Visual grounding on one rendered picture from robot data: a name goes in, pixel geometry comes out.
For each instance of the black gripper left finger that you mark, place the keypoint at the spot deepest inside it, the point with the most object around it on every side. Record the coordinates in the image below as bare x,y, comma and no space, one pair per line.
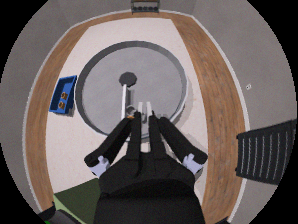
100,159

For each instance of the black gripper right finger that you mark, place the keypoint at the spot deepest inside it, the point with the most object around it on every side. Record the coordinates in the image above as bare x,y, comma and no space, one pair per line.
191,157

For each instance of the blue shallow tray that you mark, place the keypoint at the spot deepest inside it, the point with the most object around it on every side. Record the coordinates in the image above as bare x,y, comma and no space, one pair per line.
65,84

